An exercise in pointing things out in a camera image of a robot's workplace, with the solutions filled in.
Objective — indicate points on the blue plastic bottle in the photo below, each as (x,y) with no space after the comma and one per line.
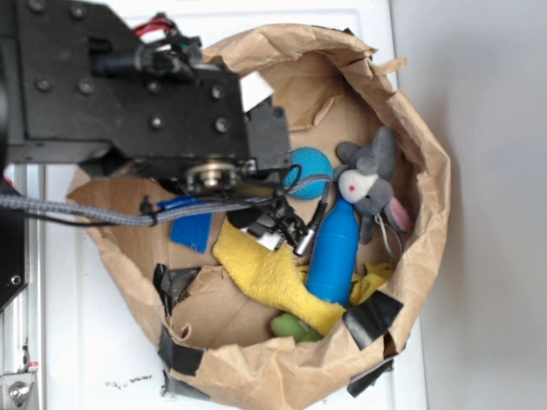
(334,255)

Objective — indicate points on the teal dimpled ball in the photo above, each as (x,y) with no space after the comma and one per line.
(308,161)

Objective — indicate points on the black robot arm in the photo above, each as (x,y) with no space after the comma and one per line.
(79,86)

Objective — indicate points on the green soft toy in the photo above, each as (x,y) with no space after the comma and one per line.
(289,325)

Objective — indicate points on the blue rectangular sponge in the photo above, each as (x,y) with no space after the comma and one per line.
(190,231)

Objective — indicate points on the yellow terry cloth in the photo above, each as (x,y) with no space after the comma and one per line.
(274,279)

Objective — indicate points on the white plastic tray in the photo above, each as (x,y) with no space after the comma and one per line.
(96,356)

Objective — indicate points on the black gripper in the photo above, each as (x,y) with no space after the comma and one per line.
(268,219)

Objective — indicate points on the brown paper bag bin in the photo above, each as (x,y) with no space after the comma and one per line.
(213,337)

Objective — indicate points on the grey plush mouse toy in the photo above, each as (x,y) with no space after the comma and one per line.
(364,181)

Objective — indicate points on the aluminium frame rail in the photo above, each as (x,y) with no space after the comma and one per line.
(22,334)

